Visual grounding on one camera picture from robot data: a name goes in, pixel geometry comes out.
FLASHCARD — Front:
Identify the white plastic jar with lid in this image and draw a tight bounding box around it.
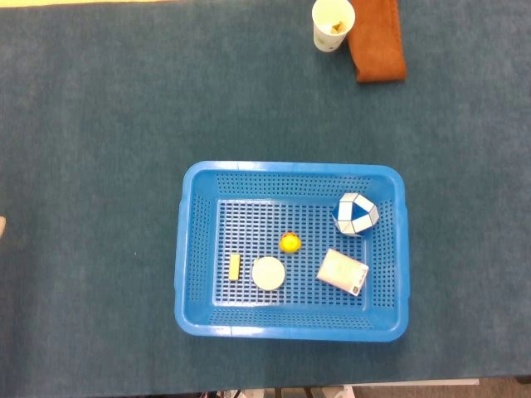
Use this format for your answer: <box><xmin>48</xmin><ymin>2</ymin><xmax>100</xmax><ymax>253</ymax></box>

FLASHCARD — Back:
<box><xmin>251</xmin><ymin>255</ymin><xmax>287</xmax><ymax>291</ymax></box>

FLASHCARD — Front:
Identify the teal felt table mat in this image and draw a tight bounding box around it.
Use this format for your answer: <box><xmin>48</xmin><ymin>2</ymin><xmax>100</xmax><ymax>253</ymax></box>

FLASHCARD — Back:
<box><xmin>0</xmin><ymin>1</ymin><xmax>531</xmax><ymax>393</ymax></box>

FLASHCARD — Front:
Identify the small yellow ball toy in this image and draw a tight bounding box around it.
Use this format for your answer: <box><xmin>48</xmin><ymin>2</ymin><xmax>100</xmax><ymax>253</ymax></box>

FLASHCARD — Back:
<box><xmin>279</xmin><ymin>231</ymin><xmax>302</xmax><ymax>254</ymax></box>

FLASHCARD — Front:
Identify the blue perforated plastic basket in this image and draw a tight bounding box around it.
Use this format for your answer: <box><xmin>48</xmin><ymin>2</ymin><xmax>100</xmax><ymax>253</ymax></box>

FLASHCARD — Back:
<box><xmin>173</xmin><ymin>160</ymin><xmax>412</xmax><ymax>343</ymax></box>

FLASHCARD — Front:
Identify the white card box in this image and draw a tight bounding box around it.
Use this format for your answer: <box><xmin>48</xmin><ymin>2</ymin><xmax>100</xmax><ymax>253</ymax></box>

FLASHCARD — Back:
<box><xmin>315</xmin><ymin>248</ymin><xmax>370</xmax><ymax>297</ymax></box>

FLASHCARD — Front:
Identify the blue white snake puzzle ball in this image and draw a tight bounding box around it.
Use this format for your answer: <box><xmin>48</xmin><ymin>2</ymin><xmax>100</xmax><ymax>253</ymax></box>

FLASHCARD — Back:
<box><xmin>331</xmin><ymin>192</ymin><xmax>381</xmax><ymax>237</ymax></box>

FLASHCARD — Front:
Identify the white paper cup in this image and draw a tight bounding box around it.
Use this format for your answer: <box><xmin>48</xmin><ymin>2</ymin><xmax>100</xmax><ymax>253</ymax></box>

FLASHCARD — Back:
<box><xmin>311</xmin><ymin>0</ymin><xmax>357</xmax><ymax>53</ymax></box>

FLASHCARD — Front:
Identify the brown folded cloth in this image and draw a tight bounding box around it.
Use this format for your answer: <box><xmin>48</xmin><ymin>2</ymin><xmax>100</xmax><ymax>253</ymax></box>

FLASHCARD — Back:
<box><xmin>347</xmin><ymin>0</ymin><xmax>408</xmax><ymax>84</ymax></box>

